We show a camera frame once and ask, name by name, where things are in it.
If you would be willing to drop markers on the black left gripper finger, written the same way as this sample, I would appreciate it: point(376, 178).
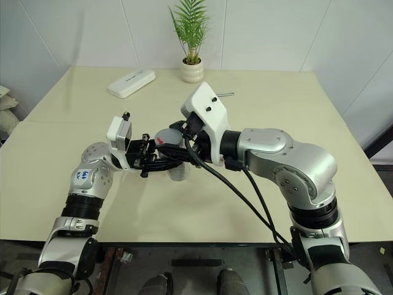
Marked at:
point(159, 166)
point(175, 152)

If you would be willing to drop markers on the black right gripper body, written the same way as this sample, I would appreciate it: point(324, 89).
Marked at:
point(204, 147)

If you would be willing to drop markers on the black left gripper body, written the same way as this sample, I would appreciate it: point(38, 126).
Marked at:
point(135, 153)

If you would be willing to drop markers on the clear jar with red tape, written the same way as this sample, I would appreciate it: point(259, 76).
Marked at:
point(178, 173)

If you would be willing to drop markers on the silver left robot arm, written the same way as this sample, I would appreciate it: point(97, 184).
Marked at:
point(89, 181)

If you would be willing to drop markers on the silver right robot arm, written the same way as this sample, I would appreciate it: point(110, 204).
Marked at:
point(307, 166)

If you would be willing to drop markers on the flat white box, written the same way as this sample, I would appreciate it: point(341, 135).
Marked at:
point(130, 83)

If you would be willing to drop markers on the cream ribbed plant pot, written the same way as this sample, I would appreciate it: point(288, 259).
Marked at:
point(192, 72)

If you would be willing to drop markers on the green palm plant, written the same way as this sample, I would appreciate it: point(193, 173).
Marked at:
point(190, 24)

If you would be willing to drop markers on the black metal table underframe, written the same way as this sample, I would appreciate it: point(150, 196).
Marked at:
point(196, 262)

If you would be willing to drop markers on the dark rounded shape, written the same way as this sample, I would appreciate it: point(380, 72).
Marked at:
point(231, 282)
point(158, 284)

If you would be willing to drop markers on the beige cloth sack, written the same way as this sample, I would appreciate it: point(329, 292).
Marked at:
point(7, 103)
point(8, 121)

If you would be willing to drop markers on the pale flat packet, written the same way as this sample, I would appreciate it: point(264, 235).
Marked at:
point(3, 91)

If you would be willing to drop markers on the small yellow scrap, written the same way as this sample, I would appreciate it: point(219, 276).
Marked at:
point(382, 250)

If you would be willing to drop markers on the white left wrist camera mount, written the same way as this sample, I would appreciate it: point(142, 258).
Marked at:
point(115, 135)

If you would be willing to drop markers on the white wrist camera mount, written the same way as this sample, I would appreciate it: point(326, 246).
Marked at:
point(199, 98)
point(115, 135)

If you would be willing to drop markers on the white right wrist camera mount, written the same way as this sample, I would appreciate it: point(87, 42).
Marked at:
point(199, 98)

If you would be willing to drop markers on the dark side table frame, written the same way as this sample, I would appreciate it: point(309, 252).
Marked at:
point(379, 147)

